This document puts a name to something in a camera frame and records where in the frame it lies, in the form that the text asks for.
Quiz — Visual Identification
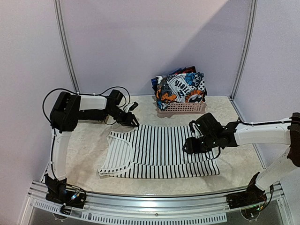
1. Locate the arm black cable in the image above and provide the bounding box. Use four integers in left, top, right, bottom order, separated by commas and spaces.
206, 118, 293, 160
42, 86, 132, 181

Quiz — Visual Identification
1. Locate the aluminium front rail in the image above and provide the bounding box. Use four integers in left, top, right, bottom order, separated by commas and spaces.
19, 182, 293, 225

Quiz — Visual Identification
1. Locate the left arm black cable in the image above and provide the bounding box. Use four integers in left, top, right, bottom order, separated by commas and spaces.
42, 86, 132, 181

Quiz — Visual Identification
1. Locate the black white striped tank top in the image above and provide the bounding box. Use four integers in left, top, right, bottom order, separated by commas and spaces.
98, 125, 220, 179

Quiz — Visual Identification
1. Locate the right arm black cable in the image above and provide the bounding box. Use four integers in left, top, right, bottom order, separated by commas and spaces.
206, 118, 293, 160

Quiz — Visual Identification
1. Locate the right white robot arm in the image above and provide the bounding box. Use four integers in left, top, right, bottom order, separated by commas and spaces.
182, 112, 300, 204

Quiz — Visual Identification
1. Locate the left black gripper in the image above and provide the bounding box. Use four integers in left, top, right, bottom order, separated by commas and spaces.
104, 106, 140, 127

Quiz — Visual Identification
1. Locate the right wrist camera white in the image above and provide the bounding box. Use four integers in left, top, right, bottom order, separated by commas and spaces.
189, 120, 202, 139

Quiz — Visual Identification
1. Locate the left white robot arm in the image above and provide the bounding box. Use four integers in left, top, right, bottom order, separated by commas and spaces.
43, 87, 139, 181

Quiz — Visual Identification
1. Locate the pink plastic laundry basket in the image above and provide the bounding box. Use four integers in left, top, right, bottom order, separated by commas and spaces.
156, 97, 206, 114

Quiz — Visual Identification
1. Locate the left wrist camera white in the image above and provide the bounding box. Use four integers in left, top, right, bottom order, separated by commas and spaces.
123, 102, 138, 113

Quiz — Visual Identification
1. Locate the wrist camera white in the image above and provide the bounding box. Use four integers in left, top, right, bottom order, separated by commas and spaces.
123, 102, 138, 113
189, 120, 202, 139

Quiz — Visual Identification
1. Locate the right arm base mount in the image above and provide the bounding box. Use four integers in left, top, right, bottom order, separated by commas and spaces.
225, 185, 274, 221

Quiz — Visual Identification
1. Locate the colourful printed clothes pile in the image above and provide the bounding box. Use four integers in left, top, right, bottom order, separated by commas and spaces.
151, 66, 207, 112

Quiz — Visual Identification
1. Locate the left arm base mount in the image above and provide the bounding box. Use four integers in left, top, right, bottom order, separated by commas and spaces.
45, 174, 87, 215

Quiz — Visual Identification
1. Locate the right aluminium frame post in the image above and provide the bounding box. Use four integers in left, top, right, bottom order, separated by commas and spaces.
230, 0, 258, 101

